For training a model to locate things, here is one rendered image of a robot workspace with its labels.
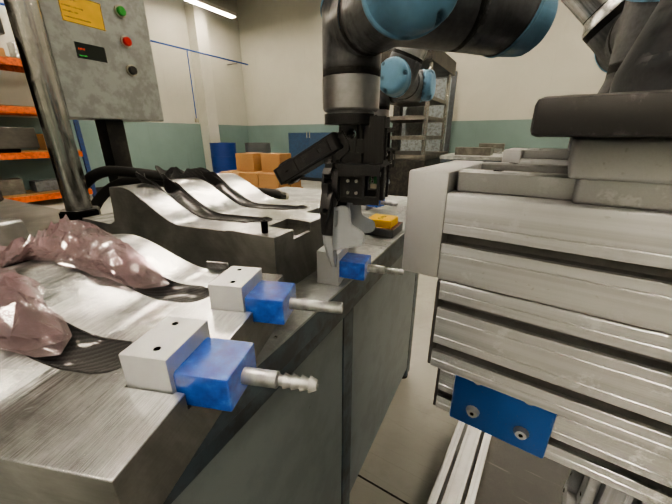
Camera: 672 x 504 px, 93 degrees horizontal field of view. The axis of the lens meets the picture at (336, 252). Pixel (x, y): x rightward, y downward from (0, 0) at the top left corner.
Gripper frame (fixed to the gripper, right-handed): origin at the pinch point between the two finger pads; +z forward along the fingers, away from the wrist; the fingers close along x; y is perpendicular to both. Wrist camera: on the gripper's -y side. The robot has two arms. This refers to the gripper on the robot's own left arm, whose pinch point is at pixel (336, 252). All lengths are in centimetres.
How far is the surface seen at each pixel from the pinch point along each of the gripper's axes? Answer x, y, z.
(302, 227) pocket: 1.0, -6.2, -3.2
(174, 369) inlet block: -31.7, -0.6, -2.4
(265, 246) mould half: -8.4, -7.5, -2.8
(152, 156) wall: 500, -595, 25
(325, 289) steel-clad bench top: -4.2, -0.2, 4.6
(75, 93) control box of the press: 26, -89, -29
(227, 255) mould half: -7.3, -15.0, -0.2
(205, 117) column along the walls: 624, -545, -58
